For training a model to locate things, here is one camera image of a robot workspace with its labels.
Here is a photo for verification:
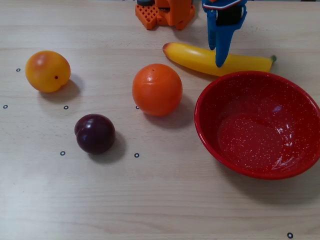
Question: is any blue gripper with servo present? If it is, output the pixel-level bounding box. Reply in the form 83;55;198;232
202;0;248;68

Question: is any yellow toy banana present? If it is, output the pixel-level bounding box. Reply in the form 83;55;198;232
162;41;277;77

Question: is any orange robot base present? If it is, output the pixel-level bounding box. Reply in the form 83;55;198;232
134;0;173;31

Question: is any red speckled bowl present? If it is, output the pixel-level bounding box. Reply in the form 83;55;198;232
194;70;320;181

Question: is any orange toy fruit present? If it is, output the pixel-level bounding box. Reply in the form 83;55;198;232
131;63;184;117

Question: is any dark purple toy plum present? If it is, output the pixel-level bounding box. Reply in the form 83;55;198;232
74;113;116;155

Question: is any yellow toy peach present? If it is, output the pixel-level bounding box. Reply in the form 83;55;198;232
24;50;72;94

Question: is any red white black servo cable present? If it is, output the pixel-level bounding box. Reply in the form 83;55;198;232
201;0;243;11

